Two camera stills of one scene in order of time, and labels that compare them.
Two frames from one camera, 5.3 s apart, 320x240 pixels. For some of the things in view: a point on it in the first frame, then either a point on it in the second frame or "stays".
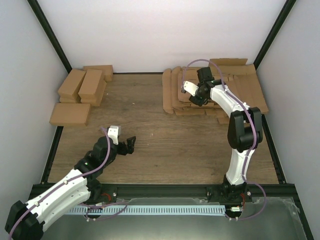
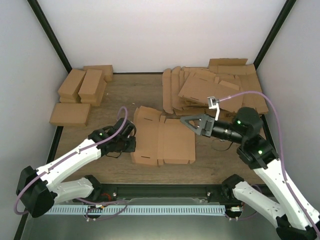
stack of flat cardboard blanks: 240,79 stays
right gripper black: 199,103 → 202,119
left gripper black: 131,145 stays
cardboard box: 232,79 → 155,138
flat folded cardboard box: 70,114 stays
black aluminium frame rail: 143,191 stays
